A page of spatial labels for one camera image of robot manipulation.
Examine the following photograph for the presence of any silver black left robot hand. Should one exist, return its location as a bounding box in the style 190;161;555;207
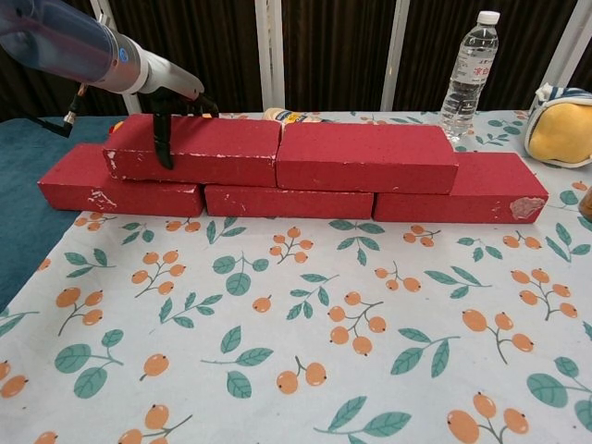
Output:
138;48;221;170

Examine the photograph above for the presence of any red rectangular block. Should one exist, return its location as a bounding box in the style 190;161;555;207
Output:
102;114;283;189
276;123;460;193
203;184;375;220

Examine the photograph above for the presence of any dark pleated curtain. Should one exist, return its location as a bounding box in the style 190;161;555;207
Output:
0;0;592;122

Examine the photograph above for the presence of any yellow rubber chicken toy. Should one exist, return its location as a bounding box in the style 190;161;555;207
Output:
107;112;222;136

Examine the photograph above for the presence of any mayonnaise squeeze bottle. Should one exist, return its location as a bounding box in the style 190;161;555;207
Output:
263;106;334;127

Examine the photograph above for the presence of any red block with white scratches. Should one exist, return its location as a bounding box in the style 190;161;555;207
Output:
37;142;206;217

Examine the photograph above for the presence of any teal felt table cover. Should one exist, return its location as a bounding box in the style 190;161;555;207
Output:
0;115;112;315

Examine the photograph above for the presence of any floral fruit print tablecloth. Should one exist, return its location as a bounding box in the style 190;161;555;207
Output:
0;108;592;444

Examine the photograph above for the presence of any clear plastic water bottle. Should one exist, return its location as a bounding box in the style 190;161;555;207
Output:
434;9;502;142

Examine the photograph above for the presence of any red block with chipped corner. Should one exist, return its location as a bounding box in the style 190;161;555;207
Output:
372;151;550;224

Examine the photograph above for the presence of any yellow plush with striped hat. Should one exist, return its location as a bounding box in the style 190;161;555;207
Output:
524;81;592;167

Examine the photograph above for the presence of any white metal frame post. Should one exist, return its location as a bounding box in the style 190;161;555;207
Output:
545;0;592;89
253;0;286;112
381;0;413;112
90;0;142;116

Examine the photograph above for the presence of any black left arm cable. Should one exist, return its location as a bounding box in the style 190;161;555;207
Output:
34;82;92;140

